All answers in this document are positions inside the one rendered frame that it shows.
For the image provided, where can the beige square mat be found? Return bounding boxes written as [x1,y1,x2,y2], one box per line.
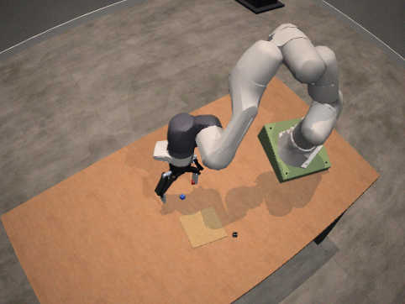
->
[179,207,228,249]

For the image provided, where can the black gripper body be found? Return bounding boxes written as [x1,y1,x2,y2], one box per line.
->
[169,163,191,176]

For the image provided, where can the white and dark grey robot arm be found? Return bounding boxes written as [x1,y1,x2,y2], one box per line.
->
[153,24,344,170]

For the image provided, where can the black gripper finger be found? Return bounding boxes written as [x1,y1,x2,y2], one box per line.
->
[186,158,203,184]
[155,171,181,203]

